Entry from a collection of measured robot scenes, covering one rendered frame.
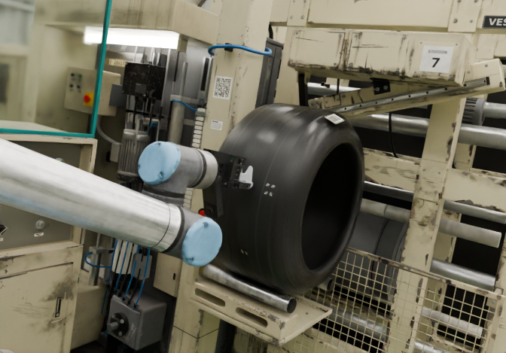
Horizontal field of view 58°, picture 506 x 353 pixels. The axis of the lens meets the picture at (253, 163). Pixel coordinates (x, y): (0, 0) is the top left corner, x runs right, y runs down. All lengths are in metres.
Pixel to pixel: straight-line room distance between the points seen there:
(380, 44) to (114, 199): 1.13
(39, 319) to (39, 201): 1.03
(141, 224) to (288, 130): 0.63
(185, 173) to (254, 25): 0.78
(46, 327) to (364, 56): 1.40
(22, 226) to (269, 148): 0.82
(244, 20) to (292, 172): 0.60
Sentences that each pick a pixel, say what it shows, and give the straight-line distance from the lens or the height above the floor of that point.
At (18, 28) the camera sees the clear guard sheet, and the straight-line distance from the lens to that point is 1.49.
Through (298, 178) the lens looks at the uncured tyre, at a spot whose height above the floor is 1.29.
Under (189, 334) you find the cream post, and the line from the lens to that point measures 1.78.
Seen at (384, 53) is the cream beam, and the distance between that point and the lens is 1.62.
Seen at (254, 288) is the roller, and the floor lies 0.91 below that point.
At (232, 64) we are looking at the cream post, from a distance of 1.58.
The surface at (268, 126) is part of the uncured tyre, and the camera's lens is 1.33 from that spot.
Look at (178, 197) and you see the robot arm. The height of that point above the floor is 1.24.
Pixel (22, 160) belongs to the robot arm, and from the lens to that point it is 0.71.
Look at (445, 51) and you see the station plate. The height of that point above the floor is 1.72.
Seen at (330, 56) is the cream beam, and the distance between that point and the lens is 1.69.
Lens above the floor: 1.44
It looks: 6 degrees down
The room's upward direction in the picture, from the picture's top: 9 degrees clockwise
